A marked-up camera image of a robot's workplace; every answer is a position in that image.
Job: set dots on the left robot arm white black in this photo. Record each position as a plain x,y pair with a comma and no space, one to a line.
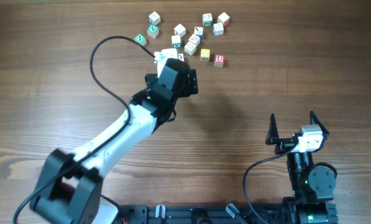
69,186

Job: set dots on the red U block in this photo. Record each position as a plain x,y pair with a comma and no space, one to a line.
219,61

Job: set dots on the block blue sketch right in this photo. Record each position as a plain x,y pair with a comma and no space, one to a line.
218,29

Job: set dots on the block dark round picture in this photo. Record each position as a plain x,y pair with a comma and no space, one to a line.
181,57

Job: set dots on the green N block left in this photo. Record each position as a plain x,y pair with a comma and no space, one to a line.
140,39

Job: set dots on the block sketch tilted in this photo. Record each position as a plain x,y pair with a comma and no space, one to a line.
194,39

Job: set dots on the plain white block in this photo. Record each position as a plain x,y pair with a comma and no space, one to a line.
180,30

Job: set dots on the green n block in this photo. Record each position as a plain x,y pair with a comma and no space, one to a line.
153,31
140,39

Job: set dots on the yellow block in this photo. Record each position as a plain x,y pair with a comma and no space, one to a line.
204,55

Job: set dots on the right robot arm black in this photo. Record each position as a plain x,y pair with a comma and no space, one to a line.
312,183

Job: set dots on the block green V side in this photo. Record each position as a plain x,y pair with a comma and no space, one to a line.
176,41

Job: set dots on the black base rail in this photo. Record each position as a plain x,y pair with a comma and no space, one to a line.
262,213

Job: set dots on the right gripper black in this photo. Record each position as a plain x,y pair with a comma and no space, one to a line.
284,144

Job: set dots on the block blue side centre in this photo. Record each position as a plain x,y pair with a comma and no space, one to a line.
199,32

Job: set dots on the block red M side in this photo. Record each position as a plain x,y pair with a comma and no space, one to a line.
224,19

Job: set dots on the green N block upper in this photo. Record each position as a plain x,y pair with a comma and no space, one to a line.
153,31

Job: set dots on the block blue side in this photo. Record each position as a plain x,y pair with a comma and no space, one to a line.
199,32
154,18

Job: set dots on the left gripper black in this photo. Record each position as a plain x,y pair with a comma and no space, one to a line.
191,89

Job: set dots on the block tree sketch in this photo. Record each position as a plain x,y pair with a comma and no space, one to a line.
190,48

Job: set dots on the block blue side top left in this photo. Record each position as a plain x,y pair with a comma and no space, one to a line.
154,18

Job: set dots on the block green Z side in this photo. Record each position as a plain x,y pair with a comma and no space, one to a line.
207,19

